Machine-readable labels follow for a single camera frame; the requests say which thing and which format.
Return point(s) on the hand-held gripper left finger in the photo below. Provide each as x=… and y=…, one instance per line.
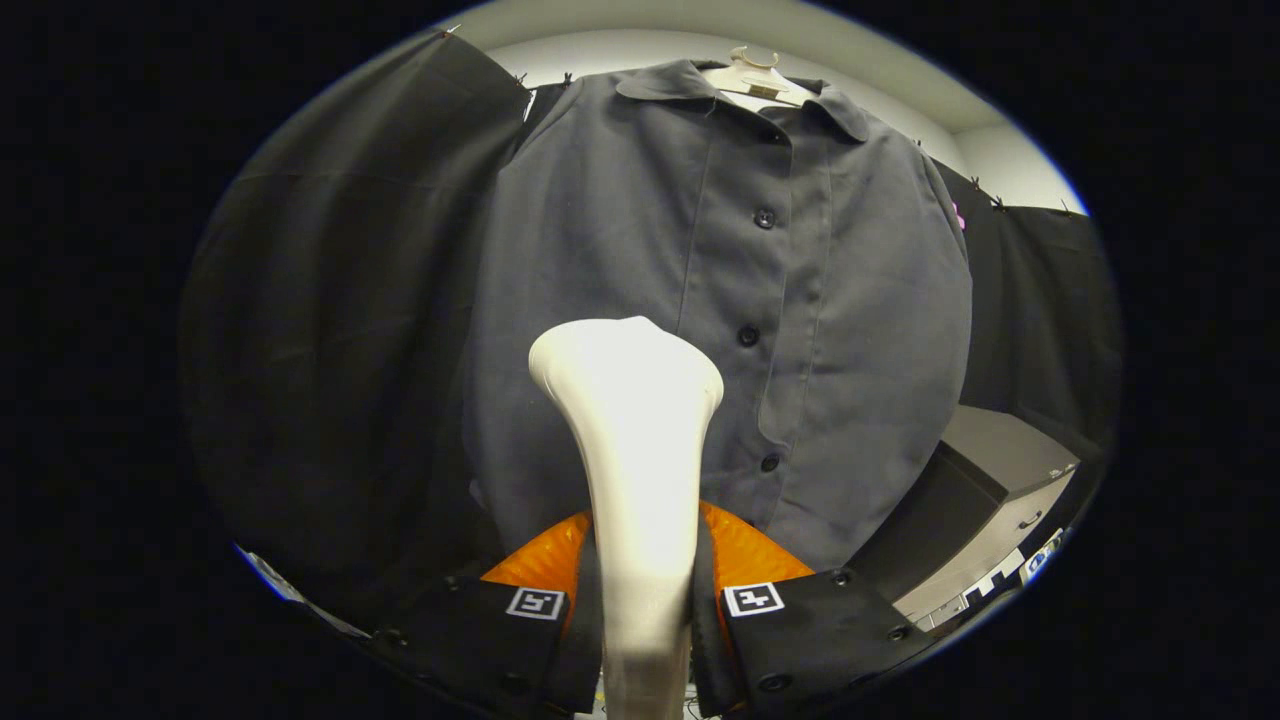
x=585, y=640

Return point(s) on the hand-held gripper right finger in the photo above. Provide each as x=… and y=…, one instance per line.
x=708, y=640

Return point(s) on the white garment steamer head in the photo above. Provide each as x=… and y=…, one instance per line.
x=640, y=450

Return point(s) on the grey button-up shirt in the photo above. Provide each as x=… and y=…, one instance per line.
x=860, y=330

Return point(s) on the cream clothes hanger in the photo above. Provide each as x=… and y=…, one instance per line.
x=755, y=82

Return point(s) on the beige cabinet with dark top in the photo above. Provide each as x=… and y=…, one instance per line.
x=1000, y=450

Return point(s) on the black backdrop cloth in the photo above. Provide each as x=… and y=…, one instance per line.
x=340, y=330

